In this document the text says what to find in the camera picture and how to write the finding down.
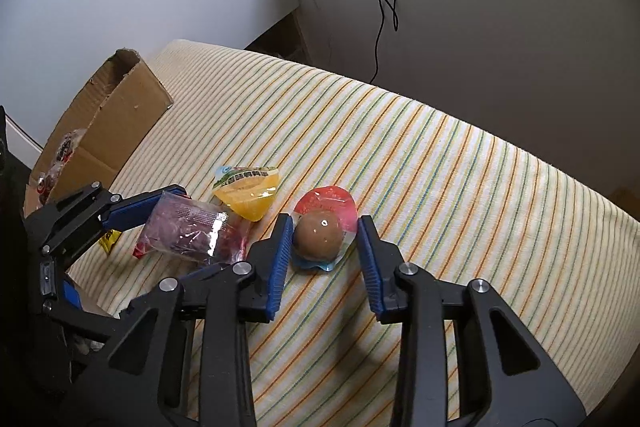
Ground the cardboard box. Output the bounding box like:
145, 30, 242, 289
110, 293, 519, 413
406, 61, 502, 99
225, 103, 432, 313
22, 48, 175, 215

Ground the clear bag of brown snacks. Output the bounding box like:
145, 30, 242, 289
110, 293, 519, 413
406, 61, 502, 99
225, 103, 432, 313
132, 189, 253, 266

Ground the red-edged clear snack packet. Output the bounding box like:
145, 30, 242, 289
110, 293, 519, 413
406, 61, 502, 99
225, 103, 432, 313
52, 129, 88, 166

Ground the yellow candy packet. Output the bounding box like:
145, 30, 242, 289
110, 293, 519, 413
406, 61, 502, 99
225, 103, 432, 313
97, 229, 124, 254

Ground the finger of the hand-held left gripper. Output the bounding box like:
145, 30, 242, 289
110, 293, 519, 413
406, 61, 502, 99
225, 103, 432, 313
42, 263, 238, 345
24, 181, 194, 259

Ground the orange snack packet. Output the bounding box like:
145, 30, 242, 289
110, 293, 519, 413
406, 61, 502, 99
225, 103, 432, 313
211, 164, 281, 223

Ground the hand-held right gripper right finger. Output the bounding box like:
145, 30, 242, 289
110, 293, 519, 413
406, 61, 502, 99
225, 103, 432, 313
356, 215, 588, 427

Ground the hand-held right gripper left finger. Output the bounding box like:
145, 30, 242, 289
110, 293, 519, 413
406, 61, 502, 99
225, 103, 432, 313
75, 213, 296, 427

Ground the red and dark snack packet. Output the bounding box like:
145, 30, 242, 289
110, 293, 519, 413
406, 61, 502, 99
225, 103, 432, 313
30, 167, 63, 204

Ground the red braised egg packet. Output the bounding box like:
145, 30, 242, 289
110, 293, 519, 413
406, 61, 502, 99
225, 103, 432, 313
290, 186, 360, 274

